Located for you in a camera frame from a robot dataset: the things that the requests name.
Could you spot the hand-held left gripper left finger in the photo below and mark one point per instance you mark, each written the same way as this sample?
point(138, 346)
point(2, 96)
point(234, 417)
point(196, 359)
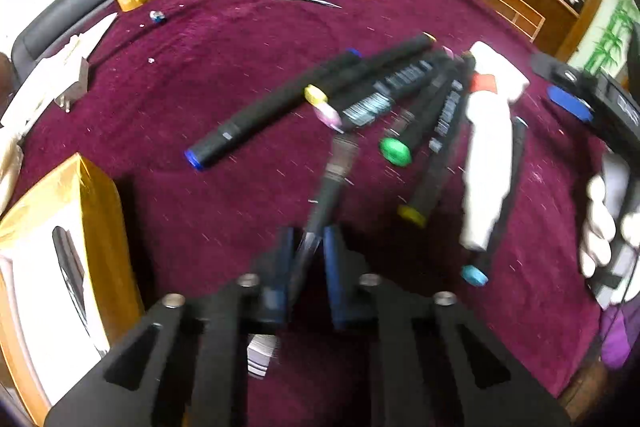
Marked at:
point(285, 269)

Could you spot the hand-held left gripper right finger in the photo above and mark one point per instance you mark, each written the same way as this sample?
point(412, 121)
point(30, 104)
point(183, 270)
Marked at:
point(334, 269)

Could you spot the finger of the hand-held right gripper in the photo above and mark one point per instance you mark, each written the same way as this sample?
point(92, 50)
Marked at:
point(570, 103)

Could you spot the light-blue-capped black marker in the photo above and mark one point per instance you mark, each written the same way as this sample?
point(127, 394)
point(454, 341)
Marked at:
point(516, 157)

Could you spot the orange-capped white glue bottle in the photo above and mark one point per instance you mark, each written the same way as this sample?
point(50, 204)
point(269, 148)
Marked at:
point(500, 64)

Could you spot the black gel pen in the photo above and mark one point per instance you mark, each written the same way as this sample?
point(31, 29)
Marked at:
point(330, 187)

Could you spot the yellow-capped black marker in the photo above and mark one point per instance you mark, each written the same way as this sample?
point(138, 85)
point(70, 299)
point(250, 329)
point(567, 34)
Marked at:
point(380, 63)
point(437, 157)

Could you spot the green-capped black marker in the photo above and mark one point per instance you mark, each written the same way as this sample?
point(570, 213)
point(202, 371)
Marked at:
point(415, 117)

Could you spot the blue-capped black marker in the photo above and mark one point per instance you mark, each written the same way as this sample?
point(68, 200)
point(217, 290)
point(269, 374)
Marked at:
point(280, 107)

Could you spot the pink-capped black marker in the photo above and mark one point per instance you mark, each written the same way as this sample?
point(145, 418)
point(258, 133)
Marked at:
point(380, 101)

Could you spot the gold-rimmed white box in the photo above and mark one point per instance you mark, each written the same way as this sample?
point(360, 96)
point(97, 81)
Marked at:
point(75, 187)

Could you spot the person's right hand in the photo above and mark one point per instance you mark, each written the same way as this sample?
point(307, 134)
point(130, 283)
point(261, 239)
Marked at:
point(600, 217)

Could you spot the maroon tablecloth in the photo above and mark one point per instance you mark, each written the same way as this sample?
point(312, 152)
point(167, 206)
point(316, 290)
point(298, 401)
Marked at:
point(200, 57)

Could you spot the small blue object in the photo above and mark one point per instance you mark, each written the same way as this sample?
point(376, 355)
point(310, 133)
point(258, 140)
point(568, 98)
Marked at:
point(158, 17)

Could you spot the white power adapter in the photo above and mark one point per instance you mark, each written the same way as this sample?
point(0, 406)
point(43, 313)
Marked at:
point(65, 79)

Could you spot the white papers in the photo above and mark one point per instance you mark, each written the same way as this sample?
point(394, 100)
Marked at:
point(97, 29)

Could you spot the black chair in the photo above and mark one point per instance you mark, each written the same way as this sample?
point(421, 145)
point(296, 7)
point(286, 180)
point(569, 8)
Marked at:
point(65, 2)

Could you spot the bamboo wall poster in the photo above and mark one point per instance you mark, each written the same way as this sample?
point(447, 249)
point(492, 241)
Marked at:
point(612, 32)

